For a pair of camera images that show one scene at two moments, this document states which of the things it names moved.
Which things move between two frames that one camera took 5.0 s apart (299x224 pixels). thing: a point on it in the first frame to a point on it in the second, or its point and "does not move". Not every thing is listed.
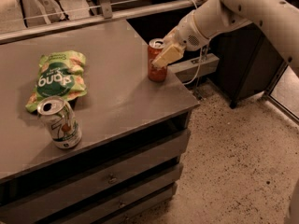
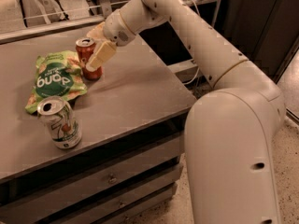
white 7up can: [63, 122] does not move
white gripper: [189, 35] to [116, 29]
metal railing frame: [104, 18] does not move
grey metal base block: [189, 69] does not move
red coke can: [155, 74] to [85, 48]
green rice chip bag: [60, 74] does not move
